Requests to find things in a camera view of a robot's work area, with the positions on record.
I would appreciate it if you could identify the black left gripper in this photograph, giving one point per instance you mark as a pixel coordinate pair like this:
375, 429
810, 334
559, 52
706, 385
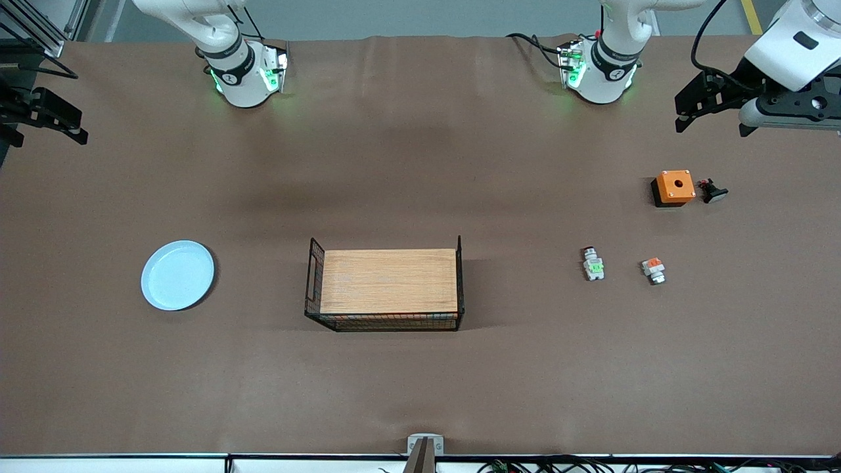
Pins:
728, 92

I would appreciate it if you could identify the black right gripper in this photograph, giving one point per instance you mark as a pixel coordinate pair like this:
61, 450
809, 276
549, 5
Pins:
31, 107

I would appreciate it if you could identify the light wooden board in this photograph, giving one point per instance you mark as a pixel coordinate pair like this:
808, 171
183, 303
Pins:
387, 281

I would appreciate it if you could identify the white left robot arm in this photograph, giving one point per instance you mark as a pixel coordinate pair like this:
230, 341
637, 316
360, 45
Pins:
608, 79

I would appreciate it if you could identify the orange and grey contact block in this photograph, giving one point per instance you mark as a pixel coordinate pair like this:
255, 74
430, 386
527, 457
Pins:
654, 268

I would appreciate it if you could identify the orange button enclosure box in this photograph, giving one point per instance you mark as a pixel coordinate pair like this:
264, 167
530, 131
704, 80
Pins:
670, 192

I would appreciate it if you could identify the black pushbutton head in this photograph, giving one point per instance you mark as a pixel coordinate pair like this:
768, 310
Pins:
713, 192

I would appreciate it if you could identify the aluminium frame profile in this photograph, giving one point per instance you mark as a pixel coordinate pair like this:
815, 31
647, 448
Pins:
46, 43

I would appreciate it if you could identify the light blue round plate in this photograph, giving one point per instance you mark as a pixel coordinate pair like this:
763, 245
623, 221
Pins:
177, 274

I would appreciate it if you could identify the brown table cover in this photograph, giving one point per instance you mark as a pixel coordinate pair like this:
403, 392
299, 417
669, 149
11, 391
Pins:
394, 164

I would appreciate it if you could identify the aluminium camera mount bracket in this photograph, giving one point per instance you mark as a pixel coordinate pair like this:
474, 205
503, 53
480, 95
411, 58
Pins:
425, 460

